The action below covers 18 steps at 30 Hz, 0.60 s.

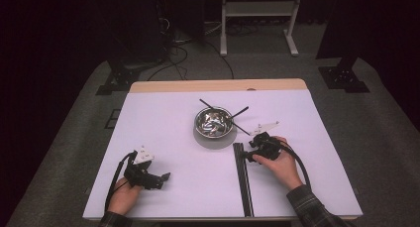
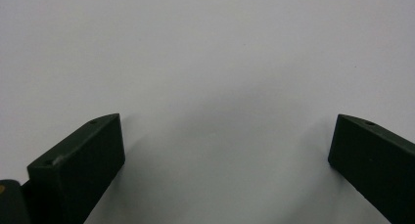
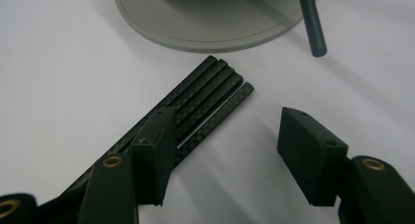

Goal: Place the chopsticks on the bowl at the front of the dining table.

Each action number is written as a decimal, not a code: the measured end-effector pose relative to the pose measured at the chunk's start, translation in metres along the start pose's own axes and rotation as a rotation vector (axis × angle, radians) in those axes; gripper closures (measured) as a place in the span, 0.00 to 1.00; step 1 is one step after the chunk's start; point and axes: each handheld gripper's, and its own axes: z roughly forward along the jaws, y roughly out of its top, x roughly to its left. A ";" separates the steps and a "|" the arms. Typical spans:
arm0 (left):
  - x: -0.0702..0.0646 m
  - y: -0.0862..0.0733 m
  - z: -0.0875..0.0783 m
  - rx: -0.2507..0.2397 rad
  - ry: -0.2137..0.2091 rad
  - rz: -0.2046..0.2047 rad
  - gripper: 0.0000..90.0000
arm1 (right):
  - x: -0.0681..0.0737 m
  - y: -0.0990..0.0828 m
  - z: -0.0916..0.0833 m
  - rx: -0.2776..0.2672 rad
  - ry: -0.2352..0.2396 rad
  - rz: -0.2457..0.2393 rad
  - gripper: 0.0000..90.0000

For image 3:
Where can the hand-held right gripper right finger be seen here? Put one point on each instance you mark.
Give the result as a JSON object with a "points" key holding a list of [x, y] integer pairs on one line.
{"points": [[310, 155]]}

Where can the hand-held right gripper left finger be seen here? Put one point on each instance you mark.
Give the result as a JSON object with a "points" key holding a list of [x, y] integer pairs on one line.
{"points": [[156, 158]]}

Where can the black carbon fibre chopstick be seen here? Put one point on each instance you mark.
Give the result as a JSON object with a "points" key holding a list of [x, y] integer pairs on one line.
{"points": [[225, 110]]}

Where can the row of black sticks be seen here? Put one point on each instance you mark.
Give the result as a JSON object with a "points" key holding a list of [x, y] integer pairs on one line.
{"points": [[202, 83]]}

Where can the grey round plate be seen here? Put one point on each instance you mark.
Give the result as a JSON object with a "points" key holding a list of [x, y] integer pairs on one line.
{"points": [[195, 28]]}

